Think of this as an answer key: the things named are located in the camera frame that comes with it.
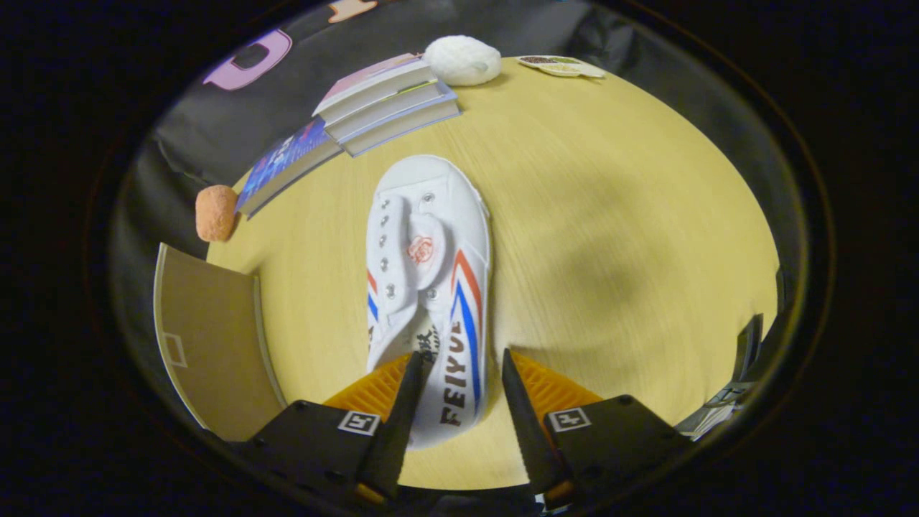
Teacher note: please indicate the orange sponge ball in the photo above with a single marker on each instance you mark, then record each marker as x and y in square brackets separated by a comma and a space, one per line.
[215, 212]

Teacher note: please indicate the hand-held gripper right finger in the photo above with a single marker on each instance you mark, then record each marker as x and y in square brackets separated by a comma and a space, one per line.
[528, 424]

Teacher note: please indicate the white striped canvas shoe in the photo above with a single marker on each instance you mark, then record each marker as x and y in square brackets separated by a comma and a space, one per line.
[431, 194]

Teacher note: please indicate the white fluffy ball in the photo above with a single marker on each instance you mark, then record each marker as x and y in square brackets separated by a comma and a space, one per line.
[463, 61]

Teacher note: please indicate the beige storage box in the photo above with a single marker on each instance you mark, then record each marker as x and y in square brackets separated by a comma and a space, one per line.
[208, 323]

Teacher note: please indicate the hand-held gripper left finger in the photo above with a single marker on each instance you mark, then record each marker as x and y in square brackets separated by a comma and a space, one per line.
[398, 431]

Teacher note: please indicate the grey-blue cover book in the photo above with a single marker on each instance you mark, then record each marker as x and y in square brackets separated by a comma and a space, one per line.
[402, 131]

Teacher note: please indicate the blue cover book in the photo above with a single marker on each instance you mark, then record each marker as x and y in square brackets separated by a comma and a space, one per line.
[287, 158]

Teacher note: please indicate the thick white paged book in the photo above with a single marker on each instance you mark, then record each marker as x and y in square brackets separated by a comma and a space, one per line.
[391, 108]

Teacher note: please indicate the pink cover book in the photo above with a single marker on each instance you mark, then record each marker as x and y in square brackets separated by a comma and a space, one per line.
[373, 75]

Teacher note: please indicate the white divided dish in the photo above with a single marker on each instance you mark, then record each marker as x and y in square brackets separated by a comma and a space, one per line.
[560, 67]

